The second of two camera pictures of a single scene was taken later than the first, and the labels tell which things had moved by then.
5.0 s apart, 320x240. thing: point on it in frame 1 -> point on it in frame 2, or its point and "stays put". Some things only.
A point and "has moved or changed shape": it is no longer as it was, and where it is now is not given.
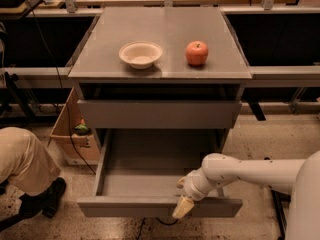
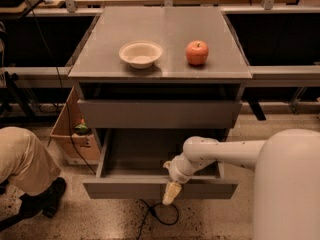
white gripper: [192, 186] -> [176, 173]
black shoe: [45, 201] stays put
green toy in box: [81, 128] stays put
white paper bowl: [140, 54] stays put
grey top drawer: [158, 114] stays put
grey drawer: [141, 169] has moved or changed shape
